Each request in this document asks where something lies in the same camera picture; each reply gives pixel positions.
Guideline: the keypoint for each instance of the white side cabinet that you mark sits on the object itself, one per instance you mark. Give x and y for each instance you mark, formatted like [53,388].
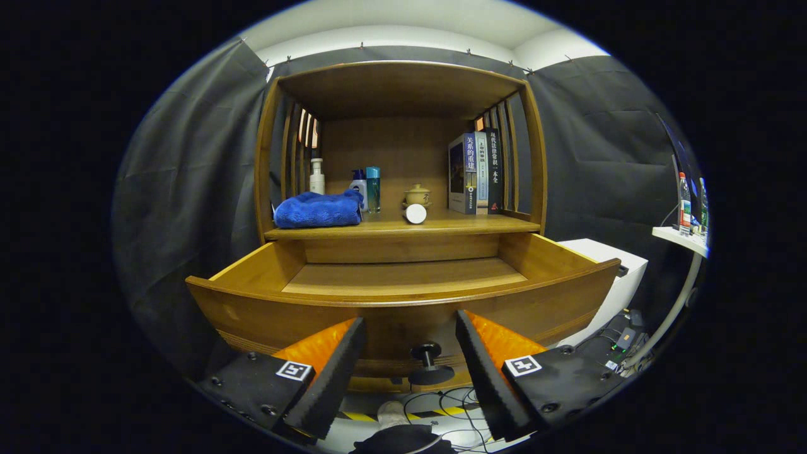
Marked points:
[605,252]

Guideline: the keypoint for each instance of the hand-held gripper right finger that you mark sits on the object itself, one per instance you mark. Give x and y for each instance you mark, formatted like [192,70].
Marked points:
[485,378]

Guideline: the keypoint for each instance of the beige lidded tea cup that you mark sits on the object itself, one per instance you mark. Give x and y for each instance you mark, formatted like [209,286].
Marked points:
[417,195]

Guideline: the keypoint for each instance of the wooden drawer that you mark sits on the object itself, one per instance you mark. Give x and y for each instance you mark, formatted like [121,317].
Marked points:
[391,321]

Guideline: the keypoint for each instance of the teal transparent bottle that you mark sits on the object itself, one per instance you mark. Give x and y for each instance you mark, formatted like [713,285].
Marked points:
[373,189]

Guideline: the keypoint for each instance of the black drawer knob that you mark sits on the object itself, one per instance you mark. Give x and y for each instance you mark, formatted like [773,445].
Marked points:
[430,375]

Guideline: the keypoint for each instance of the yellow black floor tape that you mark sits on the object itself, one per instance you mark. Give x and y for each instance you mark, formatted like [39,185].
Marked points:
[359,416]

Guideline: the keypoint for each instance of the white green cosmetic tube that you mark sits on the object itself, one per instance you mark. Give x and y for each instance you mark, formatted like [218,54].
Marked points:
[415,214]

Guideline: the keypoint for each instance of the black spine book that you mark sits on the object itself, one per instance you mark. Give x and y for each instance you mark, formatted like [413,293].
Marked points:
[495,170]

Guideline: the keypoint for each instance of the person's dark trouser leg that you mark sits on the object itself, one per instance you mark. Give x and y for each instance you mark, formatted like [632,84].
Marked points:
[403,440]

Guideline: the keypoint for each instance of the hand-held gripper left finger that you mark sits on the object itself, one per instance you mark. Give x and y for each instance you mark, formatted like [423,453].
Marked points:
[334,378]

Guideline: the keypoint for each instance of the blue towel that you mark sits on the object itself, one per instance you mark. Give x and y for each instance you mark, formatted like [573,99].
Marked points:
[315,211]

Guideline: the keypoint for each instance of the pale spine book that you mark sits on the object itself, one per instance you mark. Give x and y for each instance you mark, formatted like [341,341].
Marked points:
[481,170]

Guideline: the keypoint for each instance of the white bottle with blue cap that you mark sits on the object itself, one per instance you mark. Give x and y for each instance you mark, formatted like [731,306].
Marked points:
[360,186]

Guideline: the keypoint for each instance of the wooden countertop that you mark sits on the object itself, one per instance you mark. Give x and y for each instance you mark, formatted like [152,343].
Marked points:
[466,222]

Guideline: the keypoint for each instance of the white desk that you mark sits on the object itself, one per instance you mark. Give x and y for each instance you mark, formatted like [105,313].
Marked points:
[678,238]

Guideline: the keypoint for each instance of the green plastic bottle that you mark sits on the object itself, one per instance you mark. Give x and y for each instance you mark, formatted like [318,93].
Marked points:
[703,214]

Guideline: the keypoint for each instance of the blue spine book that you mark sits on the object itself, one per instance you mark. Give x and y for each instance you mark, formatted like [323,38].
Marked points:
[458,170]

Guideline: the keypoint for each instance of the person's shoe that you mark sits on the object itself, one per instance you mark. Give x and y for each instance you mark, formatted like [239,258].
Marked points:
[392,416]

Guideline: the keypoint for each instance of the wooden cabinet frame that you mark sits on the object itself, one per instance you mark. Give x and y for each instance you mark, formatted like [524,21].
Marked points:
[403,88]

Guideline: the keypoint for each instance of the black electronics case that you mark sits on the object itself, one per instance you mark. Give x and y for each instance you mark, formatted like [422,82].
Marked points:
[624,340]

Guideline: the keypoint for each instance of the white pump bottle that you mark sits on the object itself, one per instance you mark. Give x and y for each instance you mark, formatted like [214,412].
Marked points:
[317,183]

